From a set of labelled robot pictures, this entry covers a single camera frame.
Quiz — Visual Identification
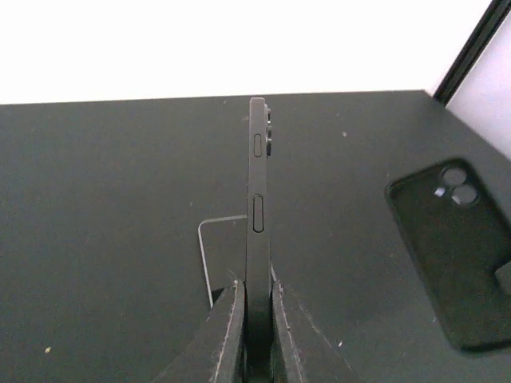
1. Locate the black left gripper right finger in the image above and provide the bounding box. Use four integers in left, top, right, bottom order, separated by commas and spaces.
271, 281, 355, 382

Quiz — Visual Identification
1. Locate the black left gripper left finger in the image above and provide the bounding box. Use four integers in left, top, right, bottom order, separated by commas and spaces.
154, 280, 245, 382

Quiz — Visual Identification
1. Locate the silver black smartphone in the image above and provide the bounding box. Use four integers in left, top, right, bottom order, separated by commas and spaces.
197, 215, 247, 307

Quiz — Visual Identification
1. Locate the phone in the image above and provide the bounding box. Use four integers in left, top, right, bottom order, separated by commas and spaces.
386, 158, 510, 353

